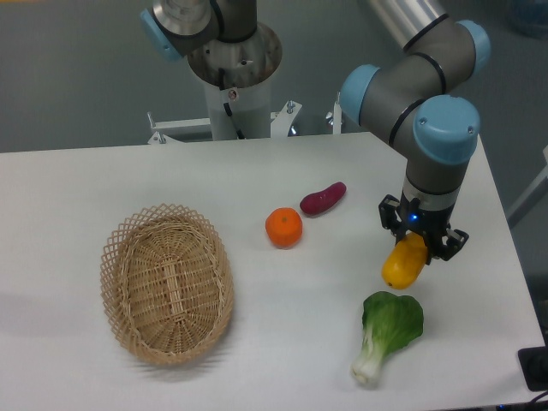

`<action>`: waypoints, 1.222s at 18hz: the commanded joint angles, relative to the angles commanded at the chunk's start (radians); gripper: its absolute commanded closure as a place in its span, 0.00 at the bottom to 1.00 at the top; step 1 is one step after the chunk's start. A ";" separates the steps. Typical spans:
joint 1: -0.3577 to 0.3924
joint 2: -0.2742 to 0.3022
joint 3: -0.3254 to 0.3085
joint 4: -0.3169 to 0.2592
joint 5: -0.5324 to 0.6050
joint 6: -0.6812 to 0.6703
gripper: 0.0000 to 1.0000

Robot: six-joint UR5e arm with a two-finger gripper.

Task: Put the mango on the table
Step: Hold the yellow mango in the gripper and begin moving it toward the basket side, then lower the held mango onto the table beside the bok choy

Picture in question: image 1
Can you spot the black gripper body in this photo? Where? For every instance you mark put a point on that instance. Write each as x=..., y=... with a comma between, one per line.
x=427, y=215

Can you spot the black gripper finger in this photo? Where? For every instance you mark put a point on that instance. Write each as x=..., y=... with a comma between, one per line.
x=447, y=244
x=388, y=211

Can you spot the yellow mango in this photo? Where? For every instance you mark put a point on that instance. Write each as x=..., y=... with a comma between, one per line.
x=405, y=262

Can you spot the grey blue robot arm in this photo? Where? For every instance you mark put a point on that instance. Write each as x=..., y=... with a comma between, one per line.
x=409, y=106

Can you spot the purple sweet potato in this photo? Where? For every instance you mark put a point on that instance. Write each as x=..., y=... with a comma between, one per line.
x=317, y=203

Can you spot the green bok choy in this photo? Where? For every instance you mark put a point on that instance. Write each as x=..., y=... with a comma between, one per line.
x=389, y=323

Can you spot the orange tangerine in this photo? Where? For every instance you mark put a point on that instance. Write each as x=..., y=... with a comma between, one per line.
x=284, y=227

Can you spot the black device at table edge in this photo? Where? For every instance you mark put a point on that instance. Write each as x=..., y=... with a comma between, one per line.
x=533, y=363

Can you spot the woven wicker basket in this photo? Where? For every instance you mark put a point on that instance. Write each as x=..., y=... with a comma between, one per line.
x=166, y=285

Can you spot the white metal mounting frame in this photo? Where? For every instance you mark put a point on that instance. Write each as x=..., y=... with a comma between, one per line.
x=286, y=122

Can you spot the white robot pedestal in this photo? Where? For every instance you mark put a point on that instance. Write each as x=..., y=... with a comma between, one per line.
x=238, y=76

